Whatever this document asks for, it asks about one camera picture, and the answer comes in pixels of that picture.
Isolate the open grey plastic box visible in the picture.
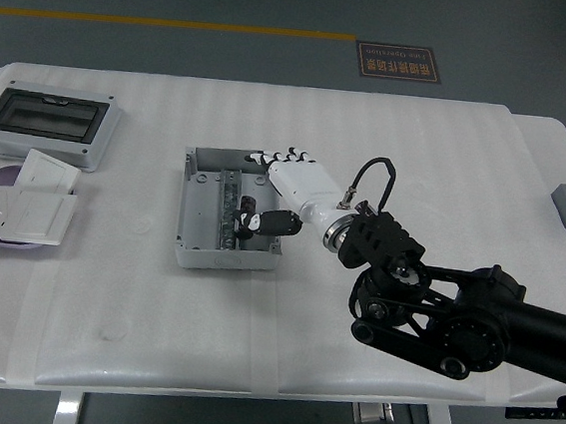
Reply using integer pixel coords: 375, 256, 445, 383
172, 143, 292, 278

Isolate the metal mounting rail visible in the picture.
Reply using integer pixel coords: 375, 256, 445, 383
213, 167, 247, 252

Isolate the white foam mat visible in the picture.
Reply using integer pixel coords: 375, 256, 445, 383
0, 56, 545, 424

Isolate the grey distribution box dark window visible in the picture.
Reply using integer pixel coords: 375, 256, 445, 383
0, 78, 125, 176

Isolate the metal bracket under table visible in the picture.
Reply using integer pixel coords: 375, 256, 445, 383
349, 400, 397, 424

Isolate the floor sign with orange text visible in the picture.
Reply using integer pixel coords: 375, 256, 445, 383
351, 40, 446, 87

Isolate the white wall switch panel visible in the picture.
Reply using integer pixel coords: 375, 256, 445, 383
0, 188, 80, 249

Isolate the black table control panel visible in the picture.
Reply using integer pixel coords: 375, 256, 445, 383
503, 402, 566, 424

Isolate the white blank switch plate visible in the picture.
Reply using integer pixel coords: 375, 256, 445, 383
12, 147, 84, 198

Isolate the purple round disc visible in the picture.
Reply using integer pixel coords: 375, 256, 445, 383
0, 163, 54, 253

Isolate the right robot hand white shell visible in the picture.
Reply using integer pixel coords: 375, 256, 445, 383
230, 141, 351, 246

